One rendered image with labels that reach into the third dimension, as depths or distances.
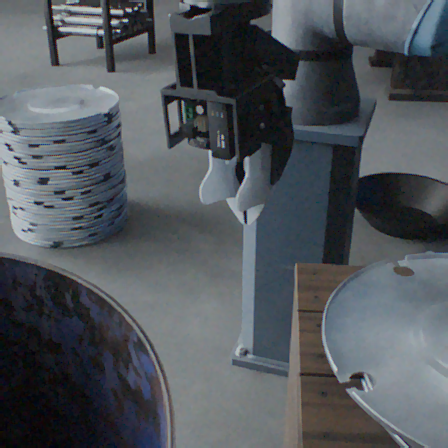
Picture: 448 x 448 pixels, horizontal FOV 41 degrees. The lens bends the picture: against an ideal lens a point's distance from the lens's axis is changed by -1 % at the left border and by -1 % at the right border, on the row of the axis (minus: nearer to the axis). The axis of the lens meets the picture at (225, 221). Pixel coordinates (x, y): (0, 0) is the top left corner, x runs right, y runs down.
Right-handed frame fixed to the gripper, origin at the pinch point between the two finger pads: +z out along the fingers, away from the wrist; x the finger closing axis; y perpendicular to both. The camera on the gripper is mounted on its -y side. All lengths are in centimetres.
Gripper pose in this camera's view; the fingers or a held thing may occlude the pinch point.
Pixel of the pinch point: (250, 208)
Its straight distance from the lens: 58.0
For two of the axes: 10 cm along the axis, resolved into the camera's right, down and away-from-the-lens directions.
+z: 0.7, 8.6, 5.1
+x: 8.5, 2.1, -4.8
